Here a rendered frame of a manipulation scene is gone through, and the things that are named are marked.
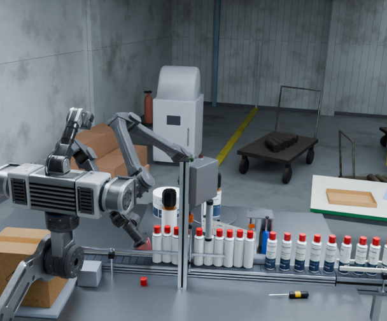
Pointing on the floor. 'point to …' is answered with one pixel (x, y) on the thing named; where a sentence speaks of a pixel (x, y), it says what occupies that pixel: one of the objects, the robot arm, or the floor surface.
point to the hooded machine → (178, 111)
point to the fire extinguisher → (148, 110)
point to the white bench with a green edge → (318, 206)
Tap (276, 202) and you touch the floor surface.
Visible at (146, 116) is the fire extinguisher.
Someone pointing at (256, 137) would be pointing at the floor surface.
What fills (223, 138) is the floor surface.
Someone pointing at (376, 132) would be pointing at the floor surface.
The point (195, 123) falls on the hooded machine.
